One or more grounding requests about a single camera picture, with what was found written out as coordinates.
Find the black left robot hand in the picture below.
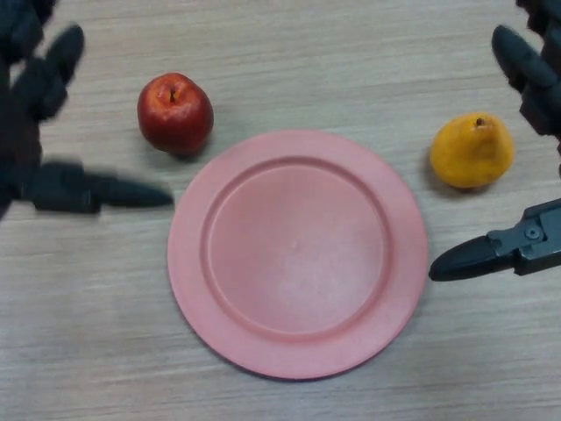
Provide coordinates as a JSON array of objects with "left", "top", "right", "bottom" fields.
[{"left": 0, "top": 0, "right": 175, "bottom": 220}]

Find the pink round plate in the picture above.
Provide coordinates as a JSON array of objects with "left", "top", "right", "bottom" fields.
[{"left": 167, "top": 129, "right": 430, "bottom": 381}]

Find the red apple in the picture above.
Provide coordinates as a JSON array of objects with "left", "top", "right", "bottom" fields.
[{"left": 137, "top": 72, "right": 215, "bottom": 155}]

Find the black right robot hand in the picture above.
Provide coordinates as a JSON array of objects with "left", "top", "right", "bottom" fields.
[{"left": 428, "top": 0, "right": 561, "bottom": 282}]

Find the yellow pear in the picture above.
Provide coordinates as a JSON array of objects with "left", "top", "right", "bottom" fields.
[{"left": 430, "top": 112, "right": 515, "bottom": 189}]

